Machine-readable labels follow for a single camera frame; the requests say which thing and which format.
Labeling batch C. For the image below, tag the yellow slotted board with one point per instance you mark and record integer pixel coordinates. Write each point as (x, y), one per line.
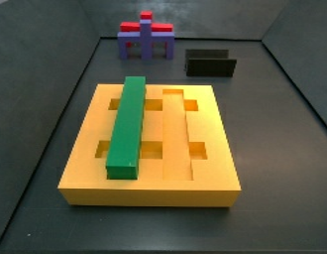
(186, 164)

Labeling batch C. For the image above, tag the green long block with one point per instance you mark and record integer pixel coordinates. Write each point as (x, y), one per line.
(121, 162)

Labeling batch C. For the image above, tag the purple bridge-shaped block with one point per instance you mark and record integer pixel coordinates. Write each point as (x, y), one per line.
(145, 38)

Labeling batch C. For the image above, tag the red bridge-shaped block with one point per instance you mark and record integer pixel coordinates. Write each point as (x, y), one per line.
(145, 15)

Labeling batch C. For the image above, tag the black angled bracket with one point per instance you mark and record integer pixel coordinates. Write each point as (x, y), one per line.
(210, 63)

